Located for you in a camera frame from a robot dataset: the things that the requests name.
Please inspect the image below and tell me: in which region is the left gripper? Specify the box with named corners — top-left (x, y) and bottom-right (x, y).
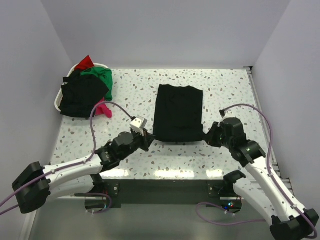
top-left (119, 128), bottom-right (156, 161)

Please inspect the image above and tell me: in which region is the black t-shirt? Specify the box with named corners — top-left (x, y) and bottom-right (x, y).
top-left (153, 84), bottom-right (205, 143)

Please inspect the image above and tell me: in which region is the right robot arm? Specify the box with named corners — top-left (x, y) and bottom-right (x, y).
top-left (204, 117), bottom-right (320, 240)

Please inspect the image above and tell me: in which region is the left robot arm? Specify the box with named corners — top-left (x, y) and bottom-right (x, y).
top-left (12, 131), bottom-right (156, 214)

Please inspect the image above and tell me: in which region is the pink t-shirt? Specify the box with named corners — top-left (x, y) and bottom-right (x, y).
top-left (95, 98), bottom-right (113, 118)

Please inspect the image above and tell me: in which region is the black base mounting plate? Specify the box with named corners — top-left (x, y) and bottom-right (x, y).
top-left (90, 179), bottom-right (243, 211)

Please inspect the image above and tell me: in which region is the green t-shirt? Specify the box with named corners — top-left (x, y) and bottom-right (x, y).
top-left (80, 66), bottom-right (113, 101)

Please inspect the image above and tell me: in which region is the black clothes pile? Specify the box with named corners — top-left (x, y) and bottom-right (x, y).
top-left (59, 69), bottom-right (109, 118)

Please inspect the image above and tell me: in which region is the red t-shirt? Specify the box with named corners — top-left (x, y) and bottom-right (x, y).
top-left (74, 55), bottom-right (95, 71)

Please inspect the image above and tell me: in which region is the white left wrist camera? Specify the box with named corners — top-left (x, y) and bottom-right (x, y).
top-left (130, 116), bottom-right (148, 136)

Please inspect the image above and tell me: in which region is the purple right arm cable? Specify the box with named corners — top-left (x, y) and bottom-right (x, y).
top-left (196, 103), bottom-right (318, 238)

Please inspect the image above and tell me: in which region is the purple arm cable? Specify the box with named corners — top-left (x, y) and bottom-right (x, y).
top-left (196, 103), bottom-right (318, 238)
top-left (0, 100), bottom-right (137, 216)

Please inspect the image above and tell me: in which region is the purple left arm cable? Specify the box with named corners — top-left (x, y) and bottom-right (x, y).
top-left (0, 100), bottom-right (137, 216)

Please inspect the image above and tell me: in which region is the right side aluminium rail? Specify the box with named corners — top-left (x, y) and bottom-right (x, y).
top-left (244, 66), bottom-right (291, 183)

